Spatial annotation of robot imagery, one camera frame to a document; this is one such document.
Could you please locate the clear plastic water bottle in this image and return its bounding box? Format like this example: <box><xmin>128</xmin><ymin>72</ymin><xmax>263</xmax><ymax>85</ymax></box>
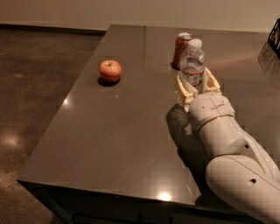
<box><xmin>179</xmin><ymin>38</ymin><xmax>206</xmax><ymax>87</ymax></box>

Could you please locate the red soda can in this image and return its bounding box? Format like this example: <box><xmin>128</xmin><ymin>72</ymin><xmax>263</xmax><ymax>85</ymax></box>
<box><xmin>171</xmin><ymin>32</ymin><xmax>193</xmax><ymax>70</ymax></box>

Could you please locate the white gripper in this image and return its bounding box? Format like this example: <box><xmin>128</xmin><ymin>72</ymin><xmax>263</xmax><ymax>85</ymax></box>
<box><xmin>176</xmin><ymin>67</ymin><xmax>235</xmax><ymax>131</ymax></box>

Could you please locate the black object at table edge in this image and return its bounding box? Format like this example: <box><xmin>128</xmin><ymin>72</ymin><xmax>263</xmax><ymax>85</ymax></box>
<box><xmin>268</xmin><ymin>18</ymin><xmax>280</xmax><ymax>59</ymax></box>

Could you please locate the red apple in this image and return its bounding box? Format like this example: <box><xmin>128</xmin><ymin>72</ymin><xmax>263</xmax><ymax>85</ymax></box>
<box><xmin>99</xmin><ymin>59</ymin><xmax>123</xmax><ymax>82</ymax></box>

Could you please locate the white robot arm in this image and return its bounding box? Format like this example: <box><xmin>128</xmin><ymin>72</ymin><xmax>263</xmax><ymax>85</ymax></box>
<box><xmin>176</xmin><ymin>70</ymin><xmax>280</xmax><ymax>224</ymax></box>

